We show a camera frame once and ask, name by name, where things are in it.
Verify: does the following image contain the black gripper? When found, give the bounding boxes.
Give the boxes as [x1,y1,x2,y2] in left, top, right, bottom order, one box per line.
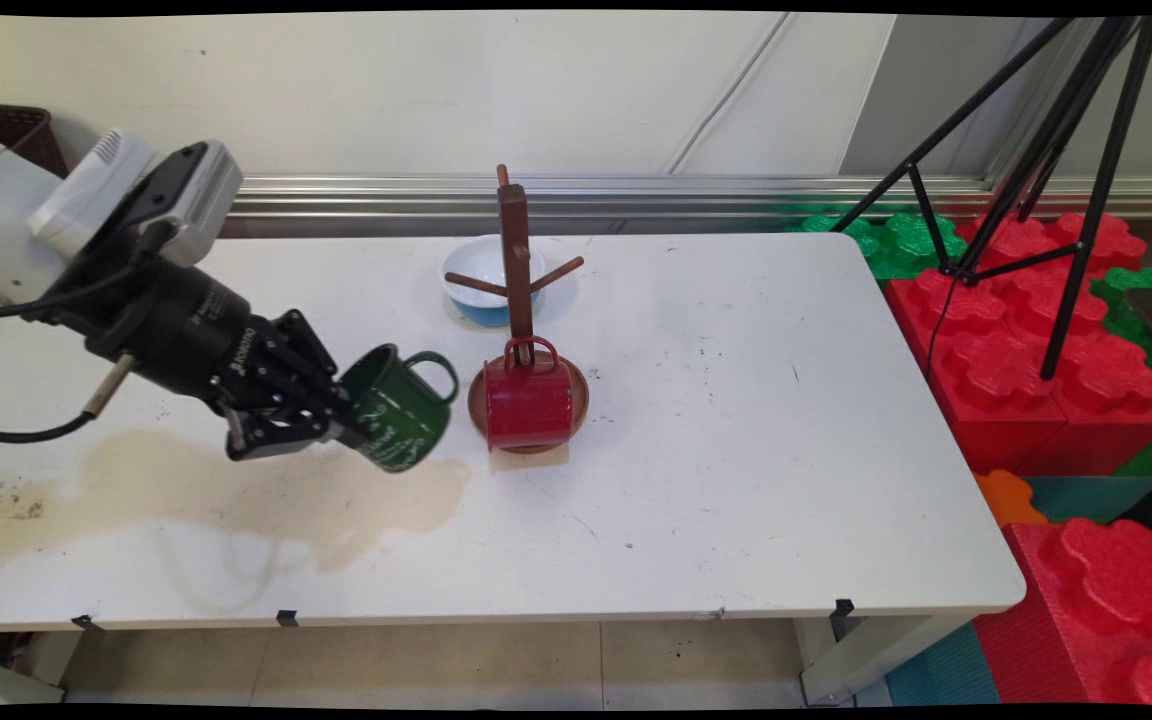
[29,248,370,464]

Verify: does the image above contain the green enamel mug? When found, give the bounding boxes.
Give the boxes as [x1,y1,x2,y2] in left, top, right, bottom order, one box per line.
[339,343,460,474]

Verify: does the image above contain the white and blue bowl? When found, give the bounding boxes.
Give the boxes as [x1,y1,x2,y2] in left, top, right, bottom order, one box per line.
[439,235,562,329]

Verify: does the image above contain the red enamel mug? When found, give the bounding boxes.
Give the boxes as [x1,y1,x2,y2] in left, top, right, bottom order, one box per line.
[483,336,577,453]

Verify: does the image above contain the brown wooden mug tree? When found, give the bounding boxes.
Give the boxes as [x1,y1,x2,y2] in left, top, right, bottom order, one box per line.
[444,165,591,457]

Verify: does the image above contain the white table leg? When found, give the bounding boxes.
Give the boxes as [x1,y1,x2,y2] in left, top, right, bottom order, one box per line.
[16,630,82,691]
[796,615,977,706]

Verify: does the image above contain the brown wicker basket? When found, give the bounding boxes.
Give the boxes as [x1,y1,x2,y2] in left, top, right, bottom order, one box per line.
[0,102,69,179]

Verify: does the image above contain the green foam block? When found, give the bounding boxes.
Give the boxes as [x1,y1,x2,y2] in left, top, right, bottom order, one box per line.
[786,212,967,281]
[1091,265,1152,476]

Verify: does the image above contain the teal foam block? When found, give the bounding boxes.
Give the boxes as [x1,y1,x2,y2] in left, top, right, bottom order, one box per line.
[1021,475,1152,523]
[884,622,1002,706]

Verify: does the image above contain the orange foam block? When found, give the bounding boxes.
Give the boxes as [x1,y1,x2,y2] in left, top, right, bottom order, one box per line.
[974,470,1047,528]

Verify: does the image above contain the black tripod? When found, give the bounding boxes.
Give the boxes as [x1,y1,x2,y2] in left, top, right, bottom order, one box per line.
[829,15,1152,381]

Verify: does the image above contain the red foam block flower studs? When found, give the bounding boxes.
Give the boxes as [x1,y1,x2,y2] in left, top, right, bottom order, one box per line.
[976,518,1152,706]

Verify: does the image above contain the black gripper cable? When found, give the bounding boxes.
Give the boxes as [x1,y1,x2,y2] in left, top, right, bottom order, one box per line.
[0,352,137,444]

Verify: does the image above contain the aluminium rail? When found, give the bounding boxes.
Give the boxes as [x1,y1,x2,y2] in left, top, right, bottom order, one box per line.
[221,175,1152,221]

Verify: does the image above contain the white wall cable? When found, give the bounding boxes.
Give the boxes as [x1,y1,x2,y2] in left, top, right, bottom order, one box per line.
[664,15,792,177]

